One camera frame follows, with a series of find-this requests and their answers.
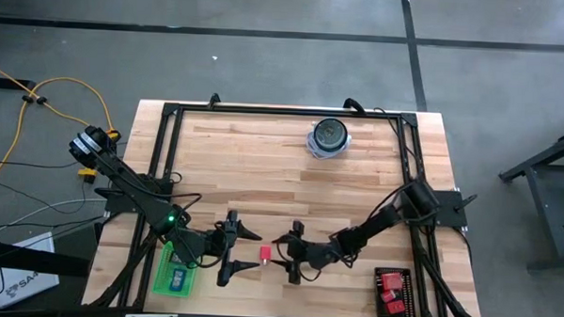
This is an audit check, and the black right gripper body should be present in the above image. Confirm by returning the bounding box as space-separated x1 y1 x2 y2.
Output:
286 219 342 288

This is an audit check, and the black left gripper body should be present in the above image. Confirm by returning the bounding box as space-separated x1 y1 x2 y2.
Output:
206 209 242 288

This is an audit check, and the blue digital clock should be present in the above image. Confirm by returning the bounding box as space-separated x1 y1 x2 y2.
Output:
168 266 189 293

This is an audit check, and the green plastic tray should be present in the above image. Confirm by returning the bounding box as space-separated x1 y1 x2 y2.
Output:
152 241 199 298

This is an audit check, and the black plastic tray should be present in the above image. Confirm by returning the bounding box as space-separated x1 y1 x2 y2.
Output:
372 266 419 317

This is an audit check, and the black bar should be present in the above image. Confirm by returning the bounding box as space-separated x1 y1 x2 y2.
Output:
0 239 92 278

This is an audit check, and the white printed sign board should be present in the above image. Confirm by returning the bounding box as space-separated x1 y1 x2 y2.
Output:
0 230 62 311

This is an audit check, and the grey metal stand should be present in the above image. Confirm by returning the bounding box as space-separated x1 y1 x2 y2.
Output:
495 126 564 273

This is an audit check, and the coiled white cable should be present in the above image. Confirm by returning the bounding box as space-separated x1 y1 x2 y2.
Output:
305 128 353 162

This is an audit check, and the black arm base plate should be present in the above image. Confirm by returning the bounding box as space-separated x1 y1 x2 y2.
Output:
401 188 470 228
103 189 174 216

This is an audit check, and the black aluminium frame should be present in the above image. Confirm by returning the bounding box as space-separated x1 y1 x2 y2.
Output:
86 98 490 317

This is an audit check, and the white floor cable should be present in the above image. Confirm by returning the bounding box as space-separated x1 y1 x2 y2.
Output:
0 194 107 244

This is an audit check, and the yellow extension cable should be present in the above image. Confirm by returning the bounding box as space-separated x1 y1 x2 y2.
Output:
0 61 125 199

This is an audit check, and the black floor cable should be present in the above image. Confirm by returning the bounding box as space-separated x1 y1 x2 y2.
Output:
0 155 84 170

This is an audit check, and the black floor strap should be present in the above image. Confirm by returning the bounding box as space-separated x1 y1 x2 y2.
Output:
0 76 37 91

